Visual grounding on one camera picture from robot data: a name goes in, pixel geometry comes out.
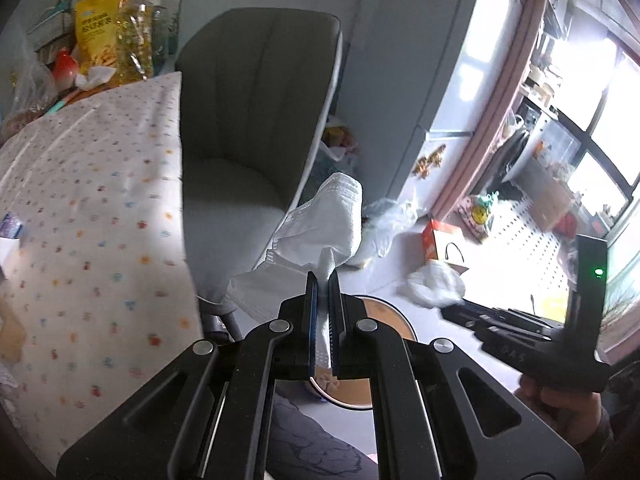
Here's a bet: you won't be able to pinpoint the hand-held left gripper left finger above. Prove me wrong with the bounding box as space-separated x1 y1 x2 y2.
57 271 321 480

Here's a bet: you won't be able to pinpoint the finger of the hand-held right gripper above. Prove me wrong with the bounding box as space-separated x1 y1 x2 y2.
439 302 567 342

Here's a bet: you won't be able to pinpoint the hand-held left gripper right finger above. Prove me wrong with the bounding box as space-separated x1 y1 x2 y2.
328 271 587 480

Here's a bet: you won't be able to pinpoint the round bin with tan liner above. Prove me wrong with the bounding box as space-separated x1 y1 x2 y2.
310 295 417 409

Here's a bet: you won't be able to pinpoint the white paper tissue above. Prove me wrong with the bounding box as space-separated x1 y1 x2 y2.
227 171 365 373

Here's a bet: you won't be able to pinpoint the person's right hand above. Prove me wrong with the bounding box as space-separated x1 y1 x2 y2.
515 374 611 449

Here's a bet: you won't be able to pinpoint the white plastic bag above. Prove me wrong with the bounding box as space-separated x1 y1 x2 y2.
405 259 467 309

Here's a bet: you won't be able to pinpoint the orange cardboard box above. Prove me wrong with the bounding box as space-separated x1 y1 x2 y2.
421 219 469 267

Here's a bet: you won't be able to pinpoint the yellow round toy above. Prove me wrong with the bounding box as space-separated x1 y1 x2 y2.
459 192 502 244

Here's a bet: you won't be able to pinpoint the person's dark patterned pants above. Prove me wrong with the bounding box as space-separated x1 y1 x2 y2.
270 394 377 480

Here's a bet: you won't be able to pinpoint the brown cardboard box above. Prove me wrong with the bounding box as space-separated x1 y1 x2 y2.
515 160 573 233

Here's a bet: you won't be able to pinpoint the clear plastic floor bag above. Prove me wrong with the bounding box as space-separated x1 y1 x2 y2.
360 199 420 269

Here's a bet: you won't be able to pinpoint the gold fridge ornament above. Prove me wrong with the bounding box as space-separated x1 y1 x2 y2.
411 144 447 179

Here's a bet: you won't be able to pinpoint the pink curtain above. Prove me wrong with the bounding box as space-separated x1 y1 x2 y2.
431 0 551 219

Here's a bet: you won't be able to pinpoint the window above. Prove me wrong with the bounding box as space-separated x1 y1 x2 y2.
565 37 640 241

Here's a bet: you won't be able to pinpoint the grey upholstered chair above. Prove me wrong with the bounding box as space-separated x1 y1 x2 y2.
174 7 347 336

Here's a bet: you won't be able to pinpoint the floral printed tablecloth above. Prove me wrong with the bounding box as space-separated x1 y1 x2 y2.
0 71 206 476

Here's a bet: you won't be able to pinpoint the white refrigerator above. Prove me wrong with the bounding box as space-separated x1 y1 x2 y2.
350 0 528 217

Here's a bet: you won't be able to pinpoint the crumpled white tissue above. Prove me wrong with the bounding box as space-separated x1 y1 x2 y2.
74 67 117 91

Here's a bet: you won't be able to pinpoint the large cooking oil bottle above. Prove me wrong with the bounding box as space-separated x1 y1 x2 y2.
115 0 157 86

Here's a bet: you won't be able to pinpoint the tall green box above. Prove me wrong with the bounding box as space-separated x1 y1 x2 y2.
152 0 190 72

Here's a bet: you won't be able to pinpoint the red round ornament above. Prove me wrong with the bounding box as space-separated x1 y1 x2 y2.
52 50 80 89

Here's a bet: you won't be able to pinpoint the yellow snack bag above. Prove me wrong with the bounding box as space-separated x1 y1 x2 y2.
75 0 127 79

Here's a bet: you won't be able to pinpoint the clear plastic bag with food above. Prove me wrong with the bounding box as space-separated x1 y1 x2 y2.
0 35 58 143

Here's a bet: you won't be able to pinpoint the white printed paper bag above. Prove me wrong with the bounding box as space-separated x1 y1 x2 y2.
27 0 84 54

